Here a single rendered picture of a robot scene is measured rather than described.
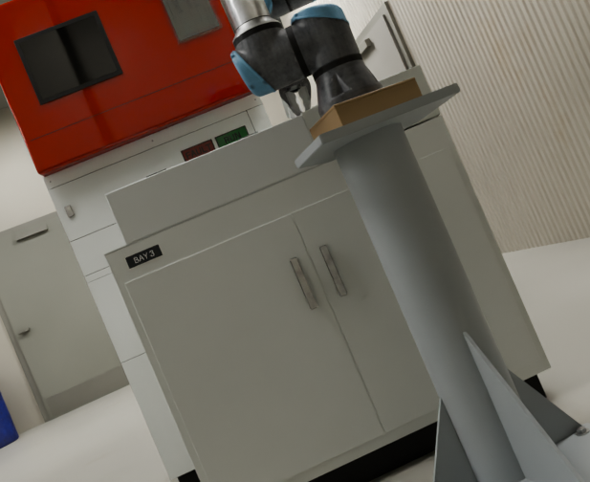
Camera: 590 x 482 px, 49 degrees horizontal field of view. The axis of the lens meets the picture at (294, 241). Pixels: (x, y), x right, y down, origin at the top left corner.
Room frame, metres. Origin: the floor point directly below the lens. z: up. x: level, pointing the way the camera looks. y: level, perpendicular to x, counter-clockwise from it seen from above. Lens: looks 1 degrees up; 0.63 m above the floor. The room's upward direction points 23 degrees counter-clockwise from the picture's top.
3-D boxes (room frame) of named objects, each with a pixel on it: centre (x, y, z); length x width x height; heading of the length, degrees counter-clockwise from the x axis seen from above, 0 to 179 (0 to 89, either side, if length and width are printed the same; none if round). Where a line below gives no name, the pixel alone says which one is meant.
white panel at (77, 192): (2.29, 0.32, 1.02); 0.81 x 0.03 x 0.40; 96
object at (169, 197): (1.72, 0.13, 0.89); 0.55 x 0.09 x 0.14; 96
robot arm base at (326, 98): (1.43, -0.24, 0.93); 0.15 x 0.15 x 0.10
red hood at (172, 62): (2.60, 0.35, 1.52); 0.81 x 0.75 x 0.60; 96
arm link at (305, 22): (1.43, -0.23, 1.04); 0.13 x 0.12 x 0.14; 81
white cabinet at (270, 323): (1.99, 0.01, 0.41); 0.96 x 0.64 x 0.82; 96
